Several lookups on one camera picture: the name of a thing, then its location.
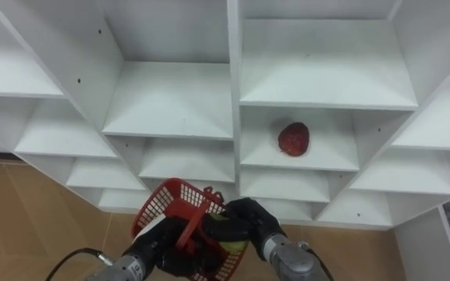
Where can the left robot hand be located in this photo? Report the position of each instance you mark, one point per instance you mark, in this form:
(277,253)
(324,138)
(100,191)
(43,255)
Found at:
(164,238)

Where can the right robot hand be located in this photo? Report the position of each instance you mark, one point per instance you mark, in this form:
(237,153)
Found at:
(254,220)

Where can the green fruit soft toy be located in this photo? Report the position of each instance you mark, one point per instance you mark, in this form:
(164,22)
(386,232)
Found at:
(234,247)

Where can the red plastic basket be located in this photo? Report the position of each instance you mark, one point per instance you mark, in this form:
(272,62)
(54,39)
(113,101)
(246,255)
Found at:
(158,201)

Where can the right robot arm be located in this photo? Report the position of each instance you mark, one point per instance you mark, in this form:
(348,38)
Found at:
(289,261)

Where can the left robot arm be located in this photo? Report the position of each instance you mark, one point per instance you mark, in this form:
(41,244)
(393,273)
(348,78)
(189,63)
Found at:
(121,271)

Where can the red strawberry soft toy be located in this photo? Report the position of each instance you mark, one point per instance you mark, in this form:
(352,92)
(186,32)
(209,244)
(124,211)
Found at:
(294,139)

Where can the white cubby shelf unit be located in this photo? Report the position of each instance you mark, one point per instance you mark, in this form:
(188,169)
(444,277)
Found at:
(170,101)

